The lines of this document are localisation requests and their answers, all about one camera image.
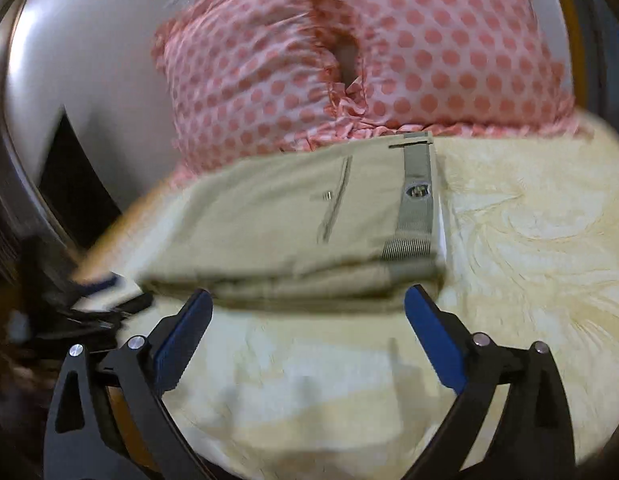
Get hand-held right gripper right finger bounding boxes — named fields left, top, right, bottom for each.
left=403, top=284, right=576, bottom=480

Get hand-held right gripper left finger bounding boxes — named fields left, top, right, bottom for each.
left=44, top=288, right=214, bottom=480

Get cream embossed blanket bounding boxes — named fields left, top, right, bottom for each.
left=72, top=110, right=619, bottom=480

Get pink polka dot pillow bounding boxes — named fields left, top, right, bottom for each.
left=154, top=0, right=370, bottom=173
left=309, top=0, right=593, bottom=138

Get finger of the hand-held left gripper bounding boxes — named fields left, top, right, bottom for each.
left=64, top=272, right=155, bottom=331

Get khaki pants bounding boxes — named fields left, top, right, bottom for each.
left=72, top=131, right=447, bottom=313

